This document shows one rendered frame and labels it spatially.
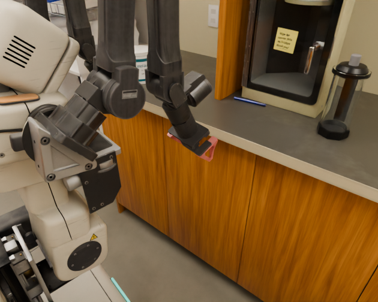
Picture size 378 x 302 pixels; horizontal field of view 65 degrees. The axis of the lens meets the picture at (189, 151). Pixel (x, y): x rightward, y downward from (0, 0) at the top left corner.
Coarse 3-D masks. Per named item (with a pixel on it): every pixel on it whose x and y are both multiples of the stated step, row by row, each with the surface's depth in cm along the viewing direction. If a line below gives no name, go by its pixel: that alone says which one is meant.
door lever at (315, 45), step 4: (316, 44) 98; (312, 48) 95; (316, 48) 98; (308, 52) 96; (312, 52) 96; (308, 56) 97; (312, 56) 97; (308, 60) 98; (308, 64) 98; (308, 68) 99; (304, 72) 100; (308, 72) 100
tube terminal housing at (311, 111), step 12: (348, 0) 90; (348, 12) 95; (348, 24) 100; (336, 36) 95; (336, 48) 99; (336, 60) 105; (324, 84) 104; (252, 96) 125; (264, 96) 121; (276, 96) 118; (324, 96) 111; (288, 108) 117; (300, 108) 113; (312, 108) 110
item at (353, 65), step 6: (354, 54) 88; (354, 60) 87; (360, 60) 87; (336, 66) 92; (342, 66) 88; (348, 66) 88; (354, 66) 88; (360, 66) 88; (366, 66) 88; (348, 72) 87; (354, 72) 86; (360, 72) 86; (366, 72) 86
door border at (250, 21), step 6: (252, 0) 106; (252, 6) 107; (252, 12) 108; (252, 18) 109; (252, 24) 110; (252, 30) 111; (246, 36) 113; (252, 36) 112; (246, 48) 115; (246, 54) 116; (246, 60) 118; (246, 66) 119; (246, 72) 120; (246, 78) 121; (246, 84) 123
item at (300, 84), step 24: (264, 0) 103; (288, 0) 98; (312, 0) 94; (336, 0) 90; (264, 24) 107; (288, 24) 101; (312, 24) 97; (336, 24) 92; (264, 48) 111; (264, 72) 115; (288, 72) 109; (312, 72) 103; (288, 96) 113; (312, 96) 107
